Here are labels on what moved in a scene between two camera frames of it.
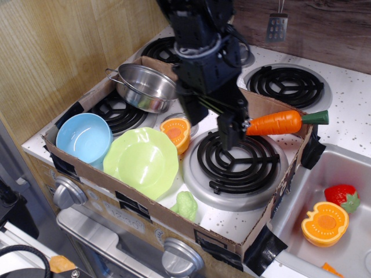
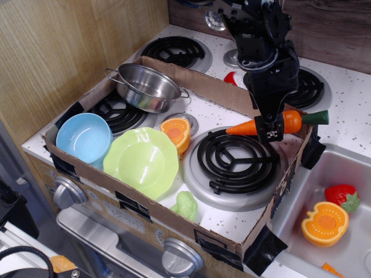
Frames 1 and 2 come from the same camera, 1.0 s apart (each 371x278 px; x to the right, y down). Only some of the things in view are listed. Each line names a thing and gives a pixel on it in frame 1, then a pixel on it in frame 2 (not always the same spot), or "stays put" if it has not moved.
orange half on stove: x=178 y=129 stays put
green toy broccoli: x=186 y=205 stays put
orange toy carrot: x=286 y=121 stays put
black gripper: x=208 y=73 to x=269 y=88
